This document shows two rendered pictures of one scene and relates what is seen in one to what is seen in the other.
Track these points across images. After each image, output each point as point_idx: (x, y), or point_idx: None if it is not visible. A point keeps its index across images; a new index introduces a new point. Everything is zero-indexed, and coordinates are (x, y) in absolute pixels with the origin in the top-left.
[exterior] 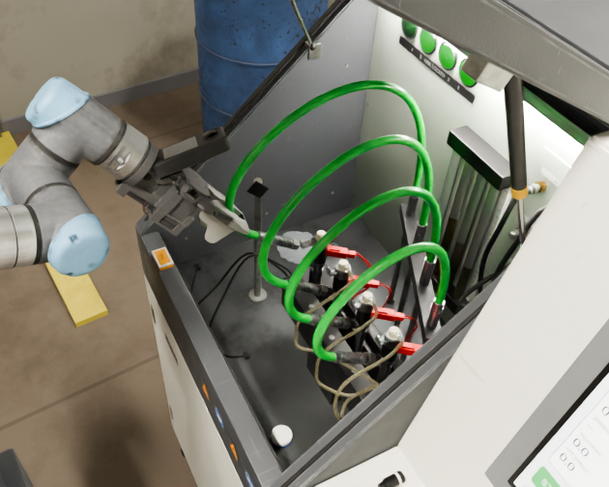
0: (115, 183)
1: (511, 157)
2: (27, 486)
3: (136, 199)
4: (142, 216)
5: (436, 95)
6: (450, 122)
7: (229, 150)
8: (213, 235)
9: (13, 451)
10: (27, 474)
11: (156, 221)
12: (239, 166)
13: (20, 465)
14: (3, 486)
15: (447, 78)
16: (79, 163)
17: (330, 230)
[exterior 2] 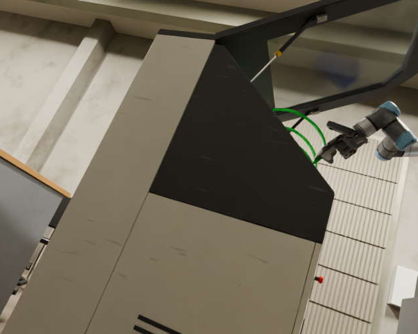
0: (367, 140)
1: (295, 127)
2: (417, 303)
3: (359, 146)
4: (330, 186)
5: None
6: None
7: (328, 128)
8: (330, 160)
9: None
10: None
11: (353, 153)
12: (323, 134)
13: None
14: None
15: None
16: (381, 130)
17: (306, 152)
